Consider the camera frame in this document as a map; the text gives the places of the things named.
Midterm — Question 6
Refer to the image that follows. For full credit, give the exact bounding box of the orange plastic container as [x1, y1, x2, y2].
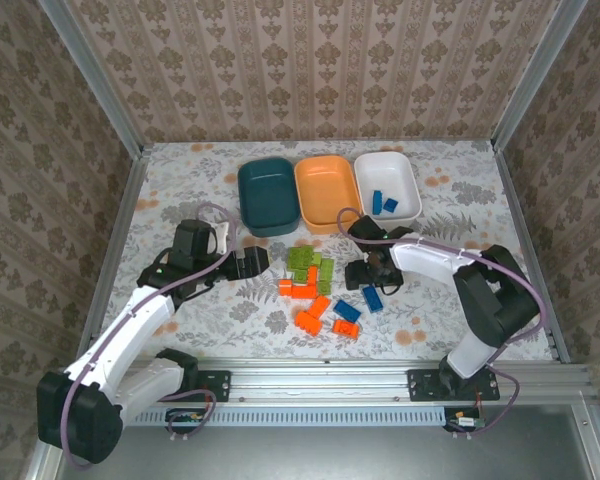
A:
[293, 154, 364, 235]

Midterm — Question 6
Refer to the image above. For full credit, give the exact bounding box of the white plastic container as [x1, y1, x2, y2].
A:
[353, 150, 424, 227]

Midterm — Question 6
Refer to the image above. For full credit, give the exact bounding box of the teal plastic container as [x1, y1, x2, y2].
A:
[237, 156, 301, 238]

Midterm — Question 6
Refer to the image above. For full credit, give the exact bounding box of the floral patterned table cover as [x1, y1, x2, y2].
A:
[93, 139, 555, 362]

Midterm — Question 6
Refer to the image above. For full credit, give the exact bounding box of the small circuit board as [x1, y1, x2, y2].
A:
[444, 407, 486, 432]
[167, 408, 206, 432]

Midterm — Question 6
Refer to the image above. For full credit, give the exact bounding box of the grey metal sheet panel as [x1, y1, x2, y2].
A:
[54, 405, 599, 480]

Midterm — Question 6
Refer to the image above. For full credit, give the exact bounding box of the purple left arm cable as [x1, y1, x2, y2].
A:
[59, 202, 240, 470]

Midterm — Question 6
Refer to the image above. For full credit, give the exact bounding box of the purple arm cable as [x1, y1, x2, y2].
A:
[336, 207, 551, 440]
[59, 202, 240, 470]

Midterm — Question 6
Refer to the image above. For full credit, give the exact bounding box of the aluminium table side rail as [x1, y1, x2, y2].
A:
[490, 142, 572, 365]
[73, 147, 154, 366]

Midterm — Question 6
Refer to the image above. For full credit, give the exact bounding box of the long aluminium base rail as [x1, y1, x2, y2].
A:
[122, 357, 597, 406]

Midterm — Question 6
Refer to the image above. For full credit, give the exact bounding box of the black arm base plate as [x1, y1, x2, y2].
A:
[195, 369, 231, 402]
[407, 368, 501, 403]

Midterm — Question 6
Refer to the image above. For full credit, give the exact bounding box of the slotted grey cable duct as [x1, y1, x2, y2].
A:
[127, 405, 451, 427]

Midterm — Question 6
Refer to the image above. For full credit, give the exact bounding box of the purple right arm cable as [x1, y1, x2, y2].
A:
[336, 207, 551, 440]

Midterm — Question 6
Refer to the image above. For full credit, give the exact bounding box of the aluminium frame post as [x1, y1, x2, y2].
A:
[38, 0, 146, 159]
[489, 0, 590, 151]

